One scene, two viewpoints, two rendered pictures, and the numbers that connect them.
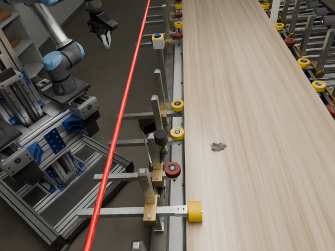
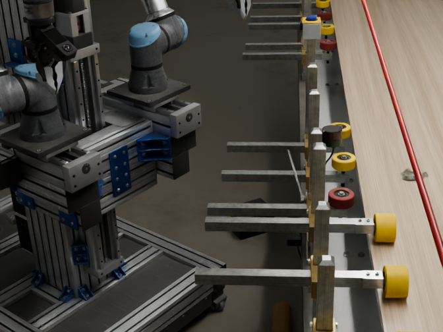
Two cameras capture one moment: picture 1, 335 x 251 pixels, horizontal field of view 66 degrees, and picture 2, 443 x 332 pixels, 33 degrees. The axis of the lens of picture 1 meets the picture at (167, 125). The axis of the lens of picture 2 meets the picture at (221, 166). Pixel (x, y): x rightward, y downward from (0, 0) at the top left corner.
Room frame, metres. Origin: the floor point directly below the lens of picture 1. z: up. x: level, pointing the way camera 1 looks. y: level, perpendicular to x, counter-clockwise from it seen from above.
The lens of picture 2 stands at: (-1.24, 0.45, 2.06)
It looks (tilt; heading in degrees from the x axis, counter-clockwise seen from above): 27 degrees down; 358
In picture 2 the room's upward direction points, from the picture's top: 2 degrees counter-clockwise
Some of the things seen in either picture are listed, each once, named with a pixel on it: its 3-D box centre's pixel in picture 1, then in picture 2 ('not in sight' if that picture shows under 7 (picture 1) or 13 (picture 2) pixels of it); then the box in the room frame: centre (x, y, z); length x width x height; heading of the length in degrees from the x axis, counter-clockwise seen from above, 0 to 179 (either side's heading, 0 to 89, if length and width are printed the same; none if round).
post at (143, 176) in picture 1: (152, 203); (317, 220); (0.58, 0.12, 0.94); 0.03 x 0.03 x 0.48; 82
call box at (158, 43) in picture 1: (158, 42); (311, 29); (1.58, -0.03, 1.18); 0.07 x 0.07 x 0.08; 82
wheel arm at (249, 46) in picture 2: (159, 35); (287, 46); (2.53, -0.06, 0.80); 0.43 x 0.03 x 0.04; 82
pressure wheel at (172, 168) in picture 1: (173, 174); (340, 208); (0.78, 0.01, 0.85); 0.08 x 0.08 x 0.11
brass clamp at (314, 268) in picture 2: not in sight; (320, 274); (0.31, 0.15, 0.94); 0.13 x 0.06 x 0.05; 172
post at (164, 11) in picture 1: (167, 31); (306, 35); (2.31, -0.13, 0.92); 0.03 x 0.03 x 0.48; 82
